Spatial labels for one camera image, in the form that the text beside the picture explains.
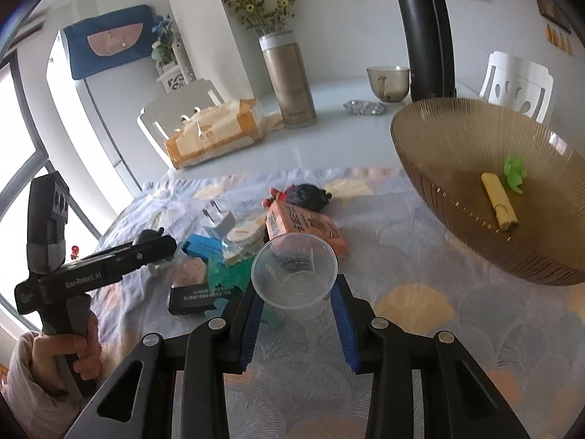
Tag pink flat piece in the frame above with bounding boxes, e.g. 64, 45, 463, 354
175, 258, 210, 287

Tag person's left hand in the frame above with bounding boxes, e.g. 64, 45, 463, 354
31, 310, 103, 382

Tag amber ribbed glass bowl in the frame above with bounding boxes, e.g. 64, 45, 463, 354
390, 97, 585, 286

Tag white charger plug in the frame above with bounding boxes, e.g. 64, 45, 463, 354
202, 200, 238, 243

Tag black thermos flask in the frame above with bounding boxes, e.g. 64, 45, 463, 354
388, 0, 457, 102

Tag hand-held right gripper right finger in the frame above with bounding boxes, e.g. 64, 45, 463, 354
331, 273, 533, 439

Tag orange cardboard box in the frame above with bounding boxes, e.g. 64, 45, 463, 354
265, 201, 351, 264

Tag window frame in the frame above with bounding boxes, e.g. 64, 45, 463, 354
0, 55, 107, 330

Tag white refrigerator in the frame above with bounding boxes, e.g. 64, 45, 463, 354
46, 27, 177, 195

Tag white carved flower stand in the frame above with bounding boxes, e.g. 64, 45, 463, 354
155, 46, 197, 98

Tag black small box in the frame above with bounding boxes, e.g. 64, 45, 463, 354
168, 284, 244, 316

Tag clear glass cup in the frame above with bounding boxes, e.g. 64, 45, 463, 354
224, 222, 267, 266

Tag smoky glass cup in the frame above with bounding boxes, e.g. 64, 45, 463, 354
366, 65, 411, 102

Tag orange tissue pack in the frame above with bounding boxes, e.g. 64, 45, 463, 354
163, 98, 267, 170

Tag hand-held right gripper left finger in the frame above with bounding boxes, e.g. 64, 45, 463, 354
61, 279, 266, 439

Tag blue small box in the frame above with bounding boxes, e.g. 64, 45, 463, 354
182, 234, 226, 264

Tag person's left forearm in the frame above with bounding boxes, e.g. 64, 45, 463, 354
0, 330, 99, 439

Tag clear plastic cup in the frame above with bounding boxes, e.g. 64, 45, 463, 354
251, 232, 339, 321

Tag crumpled foil wrapper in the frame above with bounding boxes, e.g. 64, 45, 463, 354
344, 99, 387, 116

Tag blue refrigerator cover cloth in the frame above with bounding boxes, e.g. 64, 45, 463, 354
61, 4, 159, 80

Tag small green plastic toy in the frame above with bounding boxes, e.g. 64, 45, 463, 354
503, 155, 529, 194

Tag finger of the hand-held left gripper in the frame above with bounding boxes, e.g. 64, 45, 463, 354
94, 234, 177, 276
133, 227, 166, 244

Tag white chair with leaf cutouts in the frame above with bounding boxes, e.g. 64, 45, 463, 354
480, 51, 555, 124
136, 80, 226, 171

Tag printed scallop pattern cloth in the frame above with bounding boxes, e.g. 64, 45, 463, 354
59, 167, 585, 439

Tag yellow wall stickers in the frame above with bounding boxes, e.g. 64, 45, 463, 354
546, 25, 575, 58

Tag gold thermos bottle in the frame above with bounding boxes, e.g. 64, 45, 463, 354
258, 30, 318, 129

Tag yellow flower bouquet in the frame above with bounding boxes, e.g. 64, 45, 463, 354
222, 0, 298, 38

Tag black-haired doll figurine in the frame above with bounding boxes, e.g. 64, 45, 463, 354
263, 184, 333, 214

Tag large green plastic toy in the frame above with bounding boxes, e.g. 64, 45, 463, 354
208, 255, 285, 330

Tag blue artificial flowers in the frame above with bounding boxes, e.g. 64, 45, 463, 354
151, 14, 177, 67

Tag small dark picture frame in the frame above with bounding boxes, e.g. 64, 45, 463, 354
530, 0, 572, 34

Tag yellow cylinder toy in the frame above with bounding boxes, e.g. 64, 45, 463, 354
481, 172, 519, 233

